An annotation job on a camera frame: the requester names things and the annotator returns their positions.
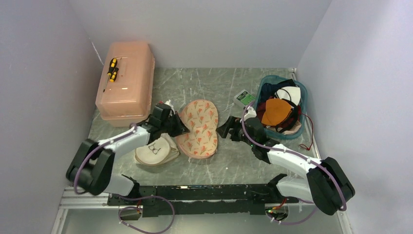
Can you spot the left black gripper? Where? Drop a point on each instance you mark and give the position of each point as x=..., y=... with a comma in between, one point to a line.
x=181, y=128

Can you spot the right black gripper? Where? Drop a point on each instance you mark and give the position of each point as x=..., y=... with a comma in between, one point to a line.
x=233, y=122

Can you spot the patterned beige oven mitt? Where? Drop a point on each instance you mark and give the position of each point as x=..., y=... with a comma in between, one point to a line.
x=201, y=118

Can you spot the white mesh laundry bag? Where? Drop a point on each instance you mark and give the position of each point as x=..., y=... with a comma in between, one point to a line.
x=161, y=151

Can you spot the dark red bra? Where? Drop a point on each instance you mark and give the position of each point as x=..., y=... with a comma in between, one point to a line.
x=260, y=111

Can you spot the orange black bra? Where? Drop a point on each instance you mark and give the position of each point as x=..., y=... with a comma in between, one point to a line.
x=281, y=113

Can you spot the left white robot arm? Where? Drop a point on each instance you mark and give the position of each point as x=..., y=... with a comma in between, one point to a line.
x=91, y=170

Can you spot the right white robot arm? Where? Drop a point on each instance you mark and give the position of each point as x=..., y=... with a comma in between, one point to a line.
x=320, y=181

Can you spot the green white small box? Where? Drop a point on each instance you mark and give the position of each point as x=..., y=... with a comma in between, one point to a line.
x=243, y=98

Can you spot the navy blue cloth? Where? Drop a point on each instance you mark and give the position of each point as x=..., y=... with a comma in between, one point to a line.
x=269, y=90

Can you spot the teal plastic basket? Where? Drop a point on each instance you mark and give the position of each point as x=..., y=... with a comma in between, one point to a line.
x=273, y=79

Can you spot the beige pink cloth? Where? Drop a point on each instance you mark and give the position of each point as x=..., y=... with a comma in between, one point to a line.
x=291, y=131

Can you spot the pink plastic storage box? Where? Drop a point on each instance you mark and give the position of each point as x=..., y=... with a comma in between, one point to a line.
x=128, y=99

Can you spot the yellow black screwdriver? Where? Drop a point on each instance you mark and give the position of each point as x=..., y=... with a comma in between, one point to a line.
x=111, y=76
x=112, y=65

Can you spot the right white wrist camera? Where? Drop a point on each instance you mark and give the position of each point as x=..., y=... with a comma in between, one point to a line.
x=249, y=112

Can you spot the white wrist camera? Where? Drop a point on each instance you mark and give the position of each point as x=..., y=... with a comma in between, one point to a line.
x=169, y=103
x=249, y=112

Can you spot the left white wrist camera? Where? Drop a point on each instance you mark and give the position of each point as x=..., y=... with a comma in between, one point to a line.
x=169, y=103

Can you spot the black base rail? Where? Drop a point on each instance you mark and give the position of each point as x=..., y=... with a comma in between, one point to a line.
x=253, y=199

